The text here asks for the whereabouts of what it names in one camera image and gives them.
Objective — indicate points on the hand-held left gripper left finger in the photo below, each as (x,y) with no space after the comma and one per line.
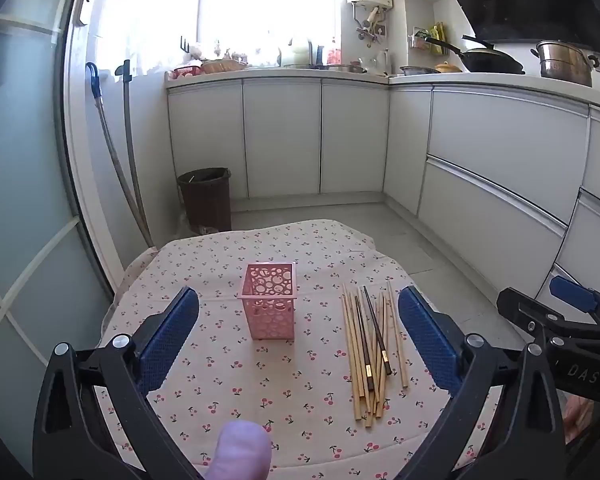
(170,332)

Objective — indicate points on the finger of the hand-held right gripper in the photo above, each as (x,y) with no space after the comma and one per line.
(572,294)
(519,307)

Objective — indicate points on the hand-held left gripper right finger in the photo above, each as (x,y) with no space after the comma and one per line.
(429,340)

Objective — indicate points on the dark chopstick with gold band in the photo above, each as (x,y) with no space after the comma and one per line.
(362,340)
(376,330)

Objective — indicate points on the group of wooden chopsticks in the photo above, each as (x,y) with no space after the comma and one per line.
(352,360)

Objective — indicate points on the pink perforated plastic basket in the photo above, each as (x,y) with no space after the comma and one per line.
(270,305)

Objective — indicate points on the person's right hand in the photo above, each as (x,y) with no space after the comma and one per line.
(577,417)

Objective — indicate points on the person's left hand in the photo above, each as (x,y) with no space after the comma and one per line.
(242,452)

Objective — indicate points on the cherry print tablecloth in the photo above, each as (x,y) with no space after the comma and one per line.
(260,385)

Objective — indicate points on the clear plastic bag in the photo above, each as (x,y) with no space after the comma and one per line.
(190,225)

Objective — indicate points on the brown trash bin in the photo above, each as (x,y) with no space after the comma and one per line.
(205,200)

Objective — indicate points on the white kitchen cabinets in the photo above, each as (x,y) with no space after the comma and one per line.
(479,160)

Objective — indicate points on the frosted glass sliding door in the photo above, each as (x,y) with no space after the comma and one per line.
(25,210)

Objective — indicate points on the steel stock pot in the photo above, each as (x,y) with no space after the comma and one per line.
(564,62)

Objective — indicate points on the black wok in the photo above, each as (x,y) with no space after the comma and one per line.
(489,60)

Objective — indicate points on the yellow ceramic pot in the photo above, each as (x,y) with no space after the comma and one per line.
(448,67)

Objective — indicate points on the steel bowl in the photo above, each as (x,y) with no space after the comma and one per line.
(418,69)

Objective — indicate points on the red plastic basket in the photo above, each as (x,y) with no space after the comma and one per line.
(187,72)

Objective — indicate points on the white kettle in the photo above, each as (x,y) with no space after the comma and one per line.
(383,62)

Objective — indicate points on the black range hood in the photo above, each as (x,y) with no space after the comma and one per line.
(529,0)

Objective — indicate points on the red container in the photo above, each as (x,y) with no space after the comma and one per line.
(334,56)

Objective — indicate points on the white jug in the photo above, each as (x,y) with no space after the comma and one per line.
(296,52)

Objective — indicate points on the wall rack with bottles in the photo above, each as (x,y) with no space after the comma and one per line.
(427,40)

